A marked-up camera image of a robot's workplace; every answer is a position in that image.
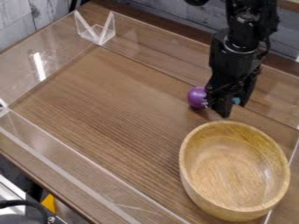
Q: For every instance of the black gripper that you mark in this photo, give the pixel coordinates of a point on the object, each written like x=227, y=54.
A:
x=234, y=63

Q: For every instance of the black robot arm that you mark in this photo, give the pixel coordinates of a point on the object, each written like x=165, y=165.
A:
x=253, y=19

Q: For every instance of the clear acrylic front wall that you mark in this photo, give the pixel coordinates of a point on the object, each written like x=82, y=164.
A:
x=103, y=198

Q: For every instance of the clear acrylic corner bracket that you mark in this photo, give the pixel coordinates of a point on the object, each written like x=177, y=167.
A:
x=99, y=34

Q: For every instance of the purple toy eggplant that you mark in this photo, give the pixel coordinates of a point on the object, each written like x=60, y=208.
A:
x=199, y=98

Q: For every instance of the brown wooden bowl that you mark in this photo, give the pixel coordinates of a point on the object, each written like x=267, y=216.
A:
x=234, y=170

